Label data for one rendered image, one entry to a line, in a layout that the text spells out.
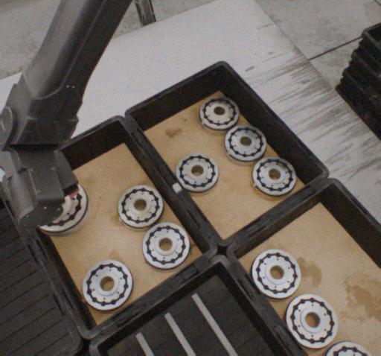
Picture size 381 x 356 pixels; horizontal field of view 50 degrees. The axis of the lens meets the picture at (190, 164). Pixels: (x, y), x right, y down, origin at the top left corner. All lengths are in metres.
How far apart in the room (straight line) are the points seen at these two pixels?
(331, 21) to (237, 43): 1.32
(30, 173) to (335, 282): 0.67
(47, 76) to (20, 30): 2.20
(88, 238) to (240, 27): 0.90
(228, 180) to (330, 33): 1.75
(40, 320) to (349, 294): 0.64
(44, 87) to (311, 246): 0.68
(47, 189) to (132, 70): 0.88
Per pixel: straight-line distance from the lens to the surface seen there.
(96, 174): 1.02
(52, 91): 0.48
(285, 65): 1.41
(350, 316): 0.95
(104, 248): 0.94
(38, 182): 0.54
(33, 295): 0.96
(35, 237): 0.88
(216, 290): 0.91
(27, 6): 2.82
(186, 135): 1.05
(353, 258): 0.99
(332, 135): 1.28
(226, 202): 0.97
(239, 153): 1.00
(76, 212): 0.75
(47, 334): 0.93
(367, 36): 1.75
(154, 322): 0.90
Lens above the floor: 1.71
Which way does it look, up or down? 61 degrees down
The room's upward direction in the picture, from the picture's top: 1 degrees clockwise
